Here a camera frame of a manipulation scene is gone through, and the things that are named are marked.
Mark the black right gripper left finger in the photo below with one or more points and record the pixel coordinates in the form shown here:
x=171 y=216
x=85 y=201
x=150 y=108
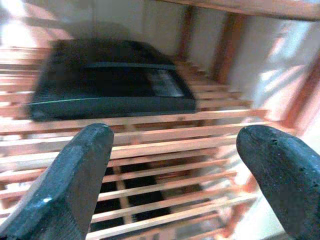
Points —
x=65 y=187

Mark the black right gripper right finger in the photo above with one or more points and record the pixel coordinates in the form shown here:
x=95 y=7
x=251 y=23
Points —
x=287 y=180

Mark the black flat box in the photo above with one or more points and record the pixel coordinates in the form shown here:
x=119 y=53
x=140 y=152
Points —
x=112 y=82

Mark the wooden slatted rack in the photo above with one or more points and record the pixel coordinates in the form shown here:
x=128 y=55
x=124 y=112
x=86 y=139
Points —
x=175 y=147

